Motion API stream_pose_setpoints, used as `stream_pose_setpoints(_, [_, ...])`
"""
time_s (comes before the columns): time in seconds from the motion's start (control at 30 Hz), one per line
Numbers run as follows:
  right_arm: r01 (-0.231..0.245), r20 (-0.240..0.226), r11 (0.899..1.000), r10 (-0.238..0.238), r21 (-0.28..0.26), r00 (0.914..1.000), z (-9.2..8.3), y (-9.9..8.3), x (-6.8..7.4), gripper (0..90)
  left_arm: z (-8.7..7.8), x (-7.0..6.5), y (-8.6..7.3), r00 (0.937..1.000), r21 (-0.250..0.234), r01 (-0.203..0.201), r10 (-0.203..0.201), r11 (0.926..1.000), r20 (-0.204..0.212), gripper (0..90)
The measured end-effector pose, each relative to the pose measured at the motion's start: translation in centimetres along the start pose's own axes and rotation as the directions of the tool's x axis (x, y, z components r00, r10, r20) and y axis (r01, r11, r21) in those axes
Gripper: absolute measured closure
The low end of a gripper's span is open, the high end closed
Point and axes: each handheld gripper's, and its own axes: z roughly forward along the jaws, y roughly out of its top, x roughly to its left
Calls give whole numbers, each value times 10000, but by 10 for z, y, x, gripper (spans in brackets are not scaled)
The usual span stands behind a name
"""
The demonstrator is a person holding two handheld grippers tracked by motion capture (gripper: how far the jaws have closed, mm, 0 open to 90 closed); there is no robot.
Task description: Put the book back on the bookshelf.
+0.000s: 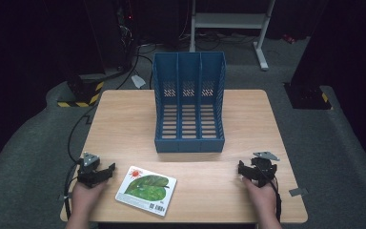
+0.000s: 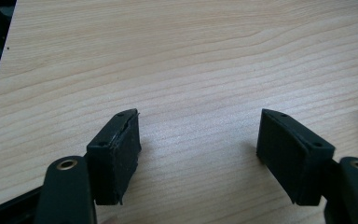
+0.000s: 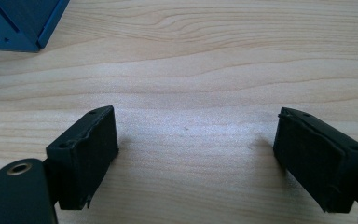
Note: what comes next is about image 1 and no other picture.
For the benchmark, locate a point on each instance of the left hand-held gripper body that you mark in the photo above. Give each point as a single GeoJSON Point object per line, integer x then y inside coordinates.
{"type": "Point", "coordinates": [87, 173]}

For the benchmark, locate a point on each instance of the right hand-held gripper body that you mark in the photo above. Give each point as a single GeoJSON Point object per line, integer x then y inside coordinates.
{"type": "Point", "coordinates": [264, 168]}

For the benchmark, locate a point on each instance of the green leaf picture book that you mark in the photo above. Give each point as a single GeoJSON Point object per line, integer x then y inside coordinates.
{"type": "Point", "coordinates": [146, 191]}

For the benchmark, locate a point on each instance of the blue three-slot file rack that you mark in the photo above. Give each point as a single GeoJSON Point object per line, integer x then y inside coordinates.
{"type": "Point", "coordinates": [189, 105]}

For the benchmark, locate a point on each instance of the person's left hand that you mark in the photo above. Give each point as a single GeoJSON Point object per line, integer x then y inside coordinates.
{"type": "Point", "coordinates": [84, 195]}

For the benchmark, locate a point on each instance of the person's right hand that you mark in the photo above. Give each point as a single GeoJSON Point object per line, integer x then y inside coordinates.
{"type": "Point", "coordinates": [260, 198]}

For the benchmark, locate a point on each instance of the grey tape strip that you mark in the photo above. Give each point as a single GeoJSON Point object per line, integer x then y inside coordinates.
{"type": "Point", "coordinates": [61, 197]}
{"type": "Point", "coordinates": [298, 191]}

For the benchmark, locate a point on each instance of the black yellow striped stand base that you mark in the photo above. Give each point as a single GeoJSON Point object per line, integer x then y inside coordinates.
{"type": "Point", "coordinates": [81, 92]}

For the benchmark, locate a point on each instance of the black stand base yellow corner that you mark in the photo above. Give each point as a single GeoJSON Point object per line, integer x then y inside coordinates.
{"type": "Point", "coordinates": [308, 97]}

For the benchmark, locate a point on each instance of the white flat floor object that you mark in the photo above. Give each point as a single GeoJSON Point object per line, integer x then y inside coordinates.
{"type": "Point", "coordinates": [138, 81]}

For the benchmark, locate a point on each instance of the small red floor object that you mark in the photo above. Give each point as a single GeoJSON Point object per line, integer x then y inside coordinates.
{"type": "Point", "coordinates": [289, 38]}

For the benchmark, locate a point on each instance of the white metal stand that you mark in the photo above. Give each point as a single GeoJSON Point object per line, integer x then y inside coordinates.
{"type": "Point", "coordinates": [232, 24]}

